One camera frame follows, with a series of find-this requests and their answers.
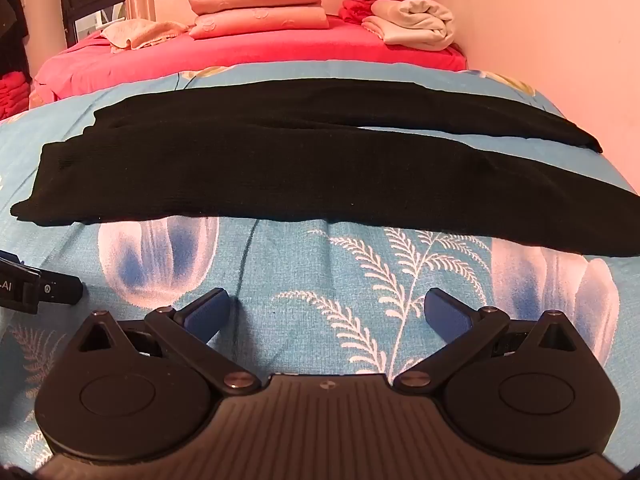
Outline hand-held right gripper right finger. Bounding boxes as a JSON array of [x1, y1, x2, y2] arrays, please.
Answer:
[[392, 287, 576, 395]]

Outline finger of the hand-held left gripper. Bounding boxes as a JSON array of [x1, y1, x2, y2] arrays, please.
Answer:
[[39, 271, 83, 306]]

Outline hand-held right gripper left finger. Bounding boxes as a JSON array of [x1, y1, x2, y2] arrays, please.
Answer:
[[75, 287, 262, 396]]

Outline black pants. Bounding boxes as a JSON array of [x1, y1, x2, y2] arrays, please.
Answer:
[[11, 79, 640, 260]]

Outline blue floral blanket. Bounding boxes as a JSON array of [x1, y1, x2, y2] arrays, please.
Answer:
[[0, 60, 640, 473]]

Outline red cloth pile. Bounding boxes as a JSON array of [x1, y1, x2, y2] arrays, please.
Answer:
[[0, 72, 34, 121]]

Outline dark hanging clothing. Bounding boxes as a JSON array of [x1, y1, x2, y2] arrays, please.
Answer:
[[0, 0, 33, 81]]

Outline red bed sheet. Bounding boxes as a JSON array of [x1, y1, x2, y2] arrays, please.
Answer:
[[29, 15, 468, 108]]

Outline peach towel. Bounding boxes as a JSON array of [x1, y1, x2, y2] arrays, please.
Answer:
[[101, 19, 193, 55]]

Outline cream folded cloth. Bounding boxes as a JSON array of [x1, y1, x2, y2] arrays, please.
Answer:
[[361, 0, 456, 51]]

